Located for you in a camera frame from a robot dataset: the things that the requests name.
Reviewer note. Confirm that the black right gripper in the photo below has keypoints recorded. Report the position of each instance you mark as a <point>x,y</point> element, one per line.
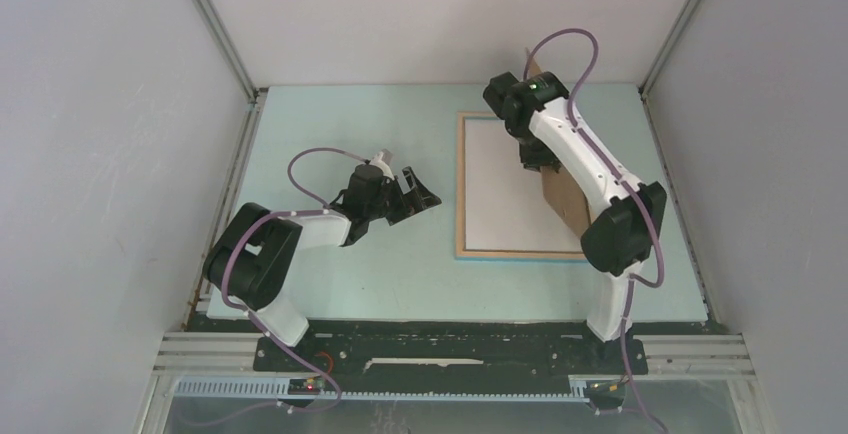
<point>532,159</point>

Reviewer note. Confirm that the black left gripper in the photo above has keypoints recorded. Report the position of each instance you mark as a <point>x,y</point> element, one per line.
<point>416,200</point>

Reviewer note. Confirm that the wooden picture frame with glass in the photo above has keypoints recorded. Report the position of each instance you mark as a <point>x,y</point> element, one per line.
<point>464,186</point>

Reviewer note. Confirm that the hot air balloon photo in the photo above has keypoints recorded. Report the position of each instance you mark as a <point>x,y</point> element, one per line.
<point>510,186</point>

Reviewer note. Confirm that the brown cardboard backing board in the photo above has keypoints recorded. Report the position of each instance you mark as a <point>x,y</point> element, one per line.
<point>560,190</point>

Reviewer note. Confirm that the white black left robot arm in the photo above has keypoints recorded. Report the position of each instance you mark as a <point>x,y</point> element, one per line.
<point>250,261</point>

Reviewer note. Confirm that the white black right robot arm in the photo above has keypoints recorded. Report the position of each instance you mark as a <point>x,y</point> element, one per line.
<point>540,113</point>

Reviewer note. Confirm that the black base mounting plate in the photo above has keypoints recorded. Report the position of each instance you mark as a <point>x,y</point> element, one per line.
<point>465,358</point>

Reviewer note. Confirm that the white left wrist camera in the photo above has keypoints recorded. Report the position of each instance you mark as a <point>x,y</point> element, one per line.
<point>382,161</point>

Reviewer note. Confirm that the left aluminium corner post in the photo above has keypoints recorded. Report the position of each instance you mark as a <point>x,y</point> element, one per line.
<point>220,36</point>

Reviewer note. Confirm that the aluminium corner post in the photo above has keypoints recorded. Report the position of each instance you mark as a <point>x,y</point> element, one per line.
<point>220,36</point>
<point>675,34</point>

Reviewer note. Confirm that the right aluminium corner post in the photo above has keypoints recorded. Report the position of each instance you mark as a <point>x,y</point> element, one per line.
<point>675,34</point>

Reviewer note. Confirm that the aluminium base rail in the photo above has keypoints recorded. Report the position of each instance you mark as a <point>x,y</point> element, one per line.
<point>245,366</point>

